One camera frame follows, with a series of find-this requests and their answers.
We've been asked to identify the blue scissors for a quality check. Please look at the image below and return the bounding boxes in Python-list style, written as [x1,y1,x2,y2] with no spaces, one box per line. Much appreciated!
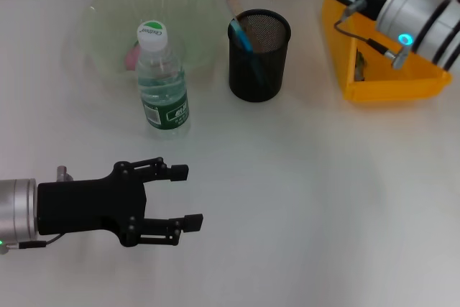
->
[229,17,267,81]

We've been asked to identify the black mesh pen holder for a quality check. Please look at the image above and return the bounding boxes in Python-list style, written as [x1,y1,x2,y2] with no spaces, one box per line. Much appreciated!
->
[228,8,292,103]

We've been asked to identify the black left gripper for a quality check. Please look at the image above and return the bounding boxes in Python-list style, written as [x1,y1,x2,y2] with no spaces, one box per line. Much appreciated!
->
[36,157,204,248]

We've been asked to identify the yellow plastic bin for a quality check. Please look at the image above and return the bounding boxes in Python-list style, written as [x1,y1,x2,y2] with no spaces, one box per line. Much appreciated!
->
[321,0,454,102]

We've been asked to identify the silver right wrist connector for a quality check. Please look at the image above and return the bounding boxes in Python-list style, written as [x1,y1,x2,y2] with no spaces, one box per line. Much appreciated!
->
[384,46,412,70]

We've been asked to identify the green plastic wrapper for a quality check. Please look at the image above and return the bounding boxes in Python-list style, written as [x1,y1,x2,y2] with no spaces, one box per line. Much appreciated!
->
[354,47,369,81]

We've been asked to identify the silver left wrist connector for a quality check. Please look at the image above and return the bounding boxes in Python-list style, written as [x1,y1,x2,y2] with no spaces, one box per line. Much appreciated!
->
[56,165,74,182]

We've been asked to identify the clear green-label water bottle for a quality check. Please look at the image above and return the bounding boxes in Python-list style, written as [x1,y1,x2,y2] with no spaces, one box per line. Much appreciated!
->
[135,19,191,139]

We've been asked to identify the pink toy peach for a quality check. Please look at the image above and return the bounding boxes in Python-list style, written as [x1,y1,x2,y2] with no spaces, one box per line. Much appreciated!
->
[124,41,143,70]

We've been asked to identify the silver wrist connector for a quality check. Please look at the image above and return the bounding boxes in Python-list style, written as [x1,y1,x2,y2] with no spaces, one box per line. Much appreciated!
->
[384,46,412,70]
[56,165,74,182]

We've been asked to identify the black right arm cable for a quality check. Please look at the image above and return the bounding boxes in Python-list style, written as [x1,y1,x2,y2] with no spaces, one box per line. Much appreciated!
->
[333,8,391,55]

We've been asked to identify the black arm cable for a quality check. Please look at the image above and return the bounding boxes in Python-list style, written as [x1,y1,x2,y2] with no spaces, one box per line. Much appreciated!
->
[333,8,391,55]
[0,233,64,250]

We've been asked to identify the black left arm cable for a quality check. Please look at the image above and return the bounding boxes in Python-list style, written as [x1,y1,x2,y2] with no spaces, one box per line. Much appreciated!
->
[0,233,64,250]

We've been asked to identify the translucent green fruit bowl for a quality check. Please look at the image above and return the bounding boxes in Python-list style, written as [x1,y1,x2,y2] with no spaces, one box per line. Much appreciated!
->
[80,0,224,78]

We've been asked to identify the clear plastic ruler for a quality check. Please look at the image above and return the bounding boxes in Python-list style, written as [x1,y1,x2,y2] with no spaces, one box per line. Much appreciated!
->
[224,0,257,45]

